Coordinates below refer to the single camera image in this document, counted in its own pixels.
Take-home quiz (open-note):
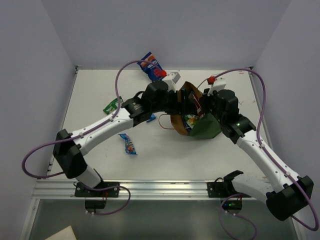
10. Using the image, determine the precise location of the red snack packet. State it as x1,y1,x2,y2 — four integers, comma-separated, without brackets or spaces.
192,93,205,119

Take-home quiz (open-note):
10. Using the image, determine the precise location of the green snack packet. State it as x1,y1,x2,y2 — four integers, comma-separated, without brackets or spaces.
103,96,124,115

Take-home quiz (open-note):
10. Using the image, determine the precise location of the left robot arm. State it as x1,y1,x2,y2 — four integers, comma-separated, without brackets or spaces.
53,81,196,197

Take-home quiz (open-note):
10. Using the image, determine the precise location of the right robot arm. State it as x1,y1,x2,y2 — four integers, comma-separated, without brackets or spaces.
200,89,314,221

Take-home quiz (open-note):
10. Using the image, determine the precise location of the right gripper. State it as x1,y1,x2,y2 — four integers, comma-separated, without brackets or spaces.
199,87,226,124

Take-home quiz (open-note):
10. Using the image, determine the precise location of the dark blue snack packet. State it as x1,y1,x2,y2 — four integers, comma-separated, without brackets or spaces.
137,52,167,82

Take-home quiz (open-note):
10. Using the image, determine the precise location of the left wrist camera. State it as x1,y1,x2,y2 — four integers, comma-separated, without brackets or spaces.
162,71,181,91

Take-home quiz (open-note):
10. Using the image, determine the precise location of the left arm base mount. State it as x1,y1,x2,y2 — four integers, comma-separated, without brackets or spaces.
74,181,120,213

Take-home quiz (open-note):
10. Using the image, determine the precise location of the green paper bag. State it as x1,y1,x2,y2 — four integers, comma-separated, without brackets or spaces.
158,81,221,140

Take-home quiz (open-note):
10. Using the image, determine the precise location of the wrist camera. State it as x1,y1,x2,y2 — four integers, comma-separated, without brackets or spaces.
206,75,227,96
162,71,181,91

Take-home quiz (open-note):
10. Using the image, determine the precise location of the beige board corner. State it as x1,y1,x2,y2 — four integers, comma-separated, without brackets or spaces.
45,226,77,240

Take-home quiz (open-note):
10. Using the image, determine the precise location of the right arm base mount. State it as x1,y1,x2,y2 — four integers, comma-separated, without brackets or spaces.
206,177,250,214

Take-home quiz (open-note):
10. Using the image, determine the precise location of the aluminium mounting rail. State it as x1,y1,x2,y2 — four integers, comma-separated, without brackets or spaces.
32,180,296,201

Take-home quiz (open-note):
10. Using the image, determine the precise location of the green yellow candy packet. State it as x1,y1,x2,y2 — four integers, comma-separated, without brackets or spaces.
182,114,200,132

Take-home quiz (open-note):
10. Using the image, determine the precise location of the blue M&M's packet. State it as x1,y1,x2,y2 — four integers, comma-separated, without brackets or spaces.
118,133,137,155

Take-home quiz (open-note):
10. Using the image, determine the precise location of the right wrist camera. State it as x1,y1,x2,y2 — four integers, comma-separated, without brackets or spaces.
206,75,227,96

